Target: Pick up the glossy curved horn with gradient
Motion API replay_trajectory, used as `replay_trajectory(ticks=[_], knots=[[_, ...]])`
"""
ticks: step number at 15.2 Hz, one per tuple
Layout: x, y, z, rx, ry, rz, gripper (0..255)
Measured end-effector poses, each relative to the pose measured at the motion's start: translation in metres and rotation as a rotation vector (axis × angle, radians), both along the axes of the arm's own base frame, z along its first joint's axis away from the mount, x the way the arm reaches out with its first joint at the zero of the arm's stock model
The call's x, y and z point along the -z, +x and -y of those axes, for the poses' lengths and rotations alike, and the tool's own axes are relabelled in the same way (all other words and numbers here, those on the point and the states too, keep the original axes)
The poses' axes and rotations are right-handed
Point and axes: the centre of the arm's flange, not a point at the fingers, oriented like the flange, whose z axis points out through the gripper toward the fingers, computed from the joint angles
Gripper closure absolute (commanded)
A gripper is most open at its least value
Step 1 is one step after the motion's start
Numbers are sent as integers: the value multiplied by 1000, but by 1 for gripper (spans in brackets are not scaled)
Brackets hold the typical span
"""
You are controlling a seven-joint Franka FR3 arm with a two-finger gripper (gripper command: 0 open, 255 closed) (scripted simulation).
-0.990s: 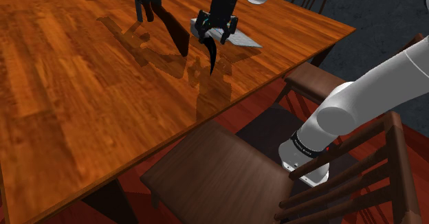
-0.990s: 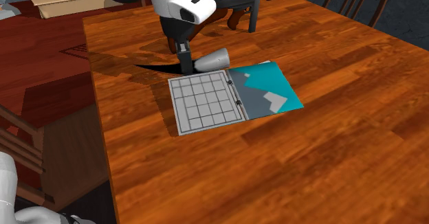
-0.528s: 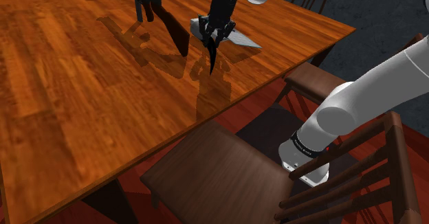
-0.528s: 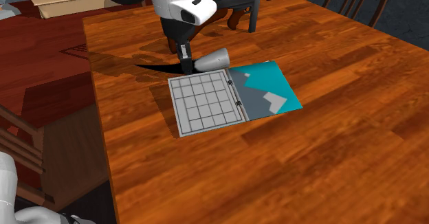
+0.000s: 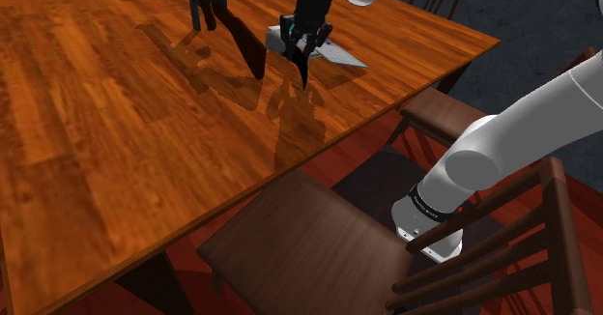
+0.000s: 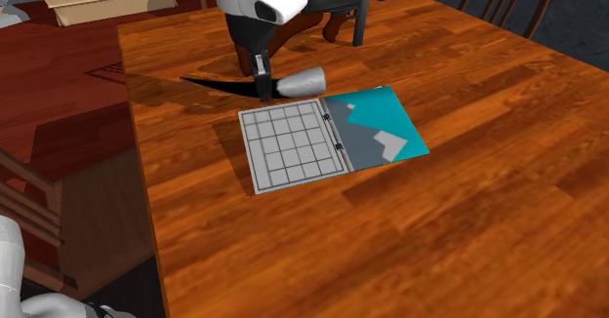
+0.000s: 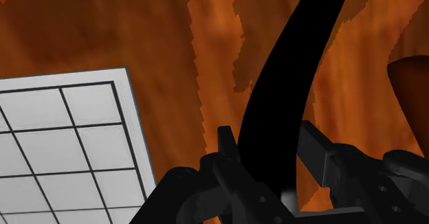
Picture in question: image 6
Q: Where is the black and brown toy gun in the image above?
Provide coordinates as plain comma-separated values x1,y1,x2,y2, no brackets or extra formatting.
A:
235,0,430,78

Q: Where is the open grey laptop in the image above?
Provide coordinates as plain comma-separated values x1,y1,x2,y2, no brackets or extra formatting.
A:
237,85,431,196

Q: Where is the wooden table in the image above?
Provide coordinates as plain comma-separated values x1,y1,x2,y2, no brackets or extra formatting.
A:
116,0,609,318

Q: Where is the black blade knife grey handle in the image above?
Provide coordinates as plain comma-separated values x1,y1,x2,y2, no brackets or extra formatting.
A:
180,65,328,101

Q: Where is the brown wooden cabinet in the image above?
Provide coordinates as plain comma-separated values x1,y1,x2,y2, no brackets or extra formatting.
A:
0,144,155,302

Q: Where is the dark wooden chair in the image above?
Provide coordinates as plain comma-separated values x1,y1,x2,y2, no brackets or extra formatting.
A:
456,0,563,40

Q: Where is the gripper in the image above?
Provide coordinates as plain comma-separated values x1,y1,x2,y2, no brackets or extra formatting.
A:
224,12,278,102

